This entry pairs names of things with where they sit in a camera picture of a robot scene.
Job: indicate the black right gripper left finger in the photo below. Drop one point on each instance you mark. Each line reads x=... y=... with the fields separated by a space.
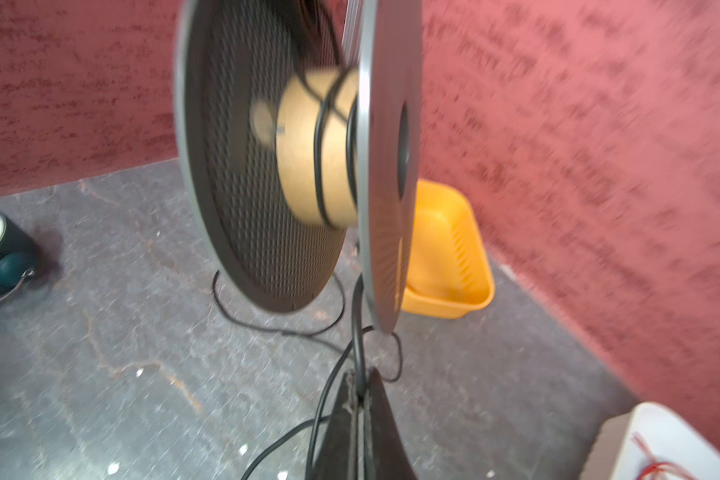
x=337 y=456

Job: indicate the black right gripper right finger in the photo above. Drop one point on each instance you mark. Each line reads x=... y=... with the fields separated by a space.
x=382 y=454

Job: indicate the grey perforated cable spool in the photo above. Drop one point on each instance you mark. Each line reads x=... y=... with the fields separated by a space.
x=289 y=136

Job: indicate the yellow plastic tub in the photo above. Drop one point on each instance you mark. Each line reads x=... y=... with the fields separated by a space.
x=449 y=274

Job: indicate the white plastic tray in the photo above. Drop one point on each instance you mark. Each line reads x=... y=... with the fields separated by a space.
x=650 y=442

